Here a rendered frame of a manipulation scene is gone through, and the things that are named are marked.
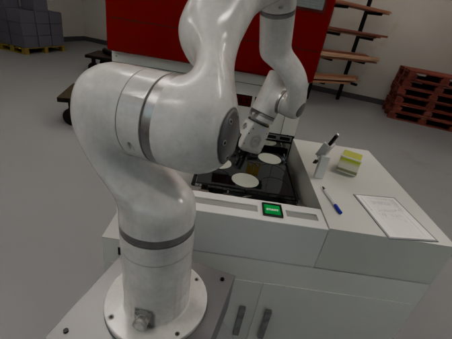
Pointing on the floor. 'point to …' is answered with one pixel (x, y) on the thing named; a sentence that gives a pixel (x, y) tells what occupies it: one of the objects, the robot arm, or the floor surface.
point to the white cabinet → (305, 299)
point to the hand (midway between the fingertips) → (238, 162)
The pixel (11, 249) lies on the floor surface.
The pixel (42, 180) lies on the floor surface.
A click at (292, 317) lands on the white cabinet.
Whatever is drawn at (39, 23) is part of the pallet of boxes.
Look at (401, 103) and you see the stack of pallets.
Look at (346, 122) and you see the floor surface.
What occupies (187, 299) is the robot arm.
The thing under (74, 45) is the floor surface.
